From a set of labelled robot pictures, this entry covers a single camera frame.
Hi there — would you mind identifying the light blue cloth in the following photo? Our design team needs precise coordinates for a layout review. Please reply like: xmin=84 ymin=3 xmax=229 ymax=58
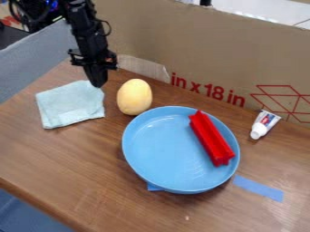
xmin=35 ymin=81 xmax=106 ymax=129

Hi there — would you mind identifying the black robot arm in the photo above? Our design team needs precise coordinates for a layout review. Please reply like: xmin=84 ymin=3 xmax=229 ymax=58
xmin=64 ymin=0 xmax=118 ymax=88

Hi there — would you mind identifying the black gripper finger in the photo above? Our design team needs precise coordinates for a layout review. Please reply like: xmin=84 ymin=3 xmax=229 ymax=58
xmin=84 ymin=65 xmax=103 ymax=88
xmin=99 ymin=69 xmax=108 ymax=86

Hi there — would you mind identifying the blue tape strip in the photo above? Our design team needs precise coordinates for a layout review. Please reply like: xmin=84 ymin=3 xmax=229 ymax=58
xmin=233 ymin=175 xmax=285 ymax=202

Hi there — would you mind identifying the small toothpaste tube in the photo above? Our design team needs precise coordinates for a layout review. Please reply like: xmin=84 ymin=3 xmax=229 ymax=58
xmin=250 ymin=110 xmax=281 ymax=140

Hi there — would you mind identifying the black computer tower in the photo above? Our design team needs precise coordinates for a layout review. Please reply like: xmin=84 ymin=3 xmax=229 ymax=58
xmin=8 ymin=0 xmax=63 ymax=33

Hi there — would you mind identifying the cardboard box wall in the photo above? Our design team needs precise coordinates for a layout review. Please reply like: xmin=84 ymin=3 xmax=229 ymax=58
xmin=95 ymin=0 xmax=310 ymax=127

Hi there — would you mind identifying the black cable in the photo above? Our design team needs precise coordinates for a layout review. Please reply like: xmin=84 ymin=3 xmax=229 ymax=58
xmin=98 ymin=19 xmax=112 ymax=37

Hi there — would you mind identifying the yellow ball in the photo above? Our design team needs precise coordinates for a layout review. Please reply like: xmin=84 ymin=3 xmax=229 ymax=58
xmin=116 ymin=79 xmax=152 ymax=115

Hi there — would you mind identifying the red plastic block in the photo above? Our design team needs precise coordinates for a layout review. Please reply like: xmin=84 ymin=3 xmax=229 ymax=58
xmin=189 ymin=111 xmax=235 ymax=167

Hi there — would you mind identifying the blue plate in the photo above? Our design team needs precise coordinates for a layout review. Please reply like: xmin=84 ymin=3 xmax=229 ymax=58
xmin=123 ymin=106 xmax=241 ymax=194

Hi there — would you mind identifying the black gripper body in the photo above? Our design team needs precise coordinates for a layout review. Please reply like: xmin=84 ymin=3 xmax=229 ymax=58
xmin=68 ymin=49 xmax=118 ymax=70

